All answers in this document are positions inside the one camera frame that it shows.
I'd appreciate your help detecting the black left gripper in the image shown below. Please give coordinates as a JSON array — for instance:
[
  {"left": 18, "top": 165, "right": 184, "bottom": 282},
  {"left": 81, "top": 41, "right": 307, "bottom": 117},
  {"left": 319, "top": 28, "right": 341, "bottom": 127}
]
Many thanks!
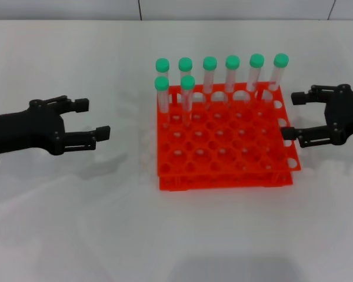
[{"left": 0, "top": 95, "right": 111, "bottom": 157}]

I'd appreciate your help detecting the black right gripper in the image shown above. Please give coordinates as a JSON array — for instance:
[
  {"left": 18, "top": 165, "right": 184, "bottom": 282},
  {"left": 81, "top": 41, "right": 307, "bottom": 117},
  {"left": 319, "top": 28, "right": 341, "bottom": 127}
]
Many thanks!
[{"left": 281, "top": 83, "right": 353, "bottom": 149}]

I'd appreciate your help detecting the green capped clear test tube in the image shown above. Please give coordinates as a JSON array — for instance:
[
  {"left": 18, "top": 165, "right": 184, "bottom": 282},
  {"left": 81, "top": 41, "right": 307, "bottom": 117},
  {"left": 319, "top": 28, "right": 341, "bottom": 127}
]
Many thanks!
[
  {"left": 202, "top": 55, "right": 218, "bottom": 108},
  {"left": 178, "top": 57, "right": 194, "bottom": 78},
  {"left": 246, "top": 53, "right": 265, "bottom": 103},
  {"left": 154, "top": 75, "right": 170, "bottom": 129},
  {"left": 181, "top": 75, "right": 196, "bottom": 127},
  {"left": 225, "top": 55, "right": 241, "bottom": 105},
  {"left": 267, "top": 53, "right": 289, "bottom": 92},
  {"left": 155, "top": 58, "right": 171, "bottom": 79}
]

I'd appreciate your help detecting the orange plastic test tube rack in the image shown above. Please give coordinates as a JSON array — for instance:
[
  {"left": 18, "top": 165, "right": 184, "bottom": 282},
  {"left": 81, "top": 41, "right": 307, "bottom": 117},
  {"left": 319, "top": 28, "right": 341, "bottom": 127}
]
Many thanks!
[{"left": 156, "top": 82, "right": 301, "bottom": 191}]

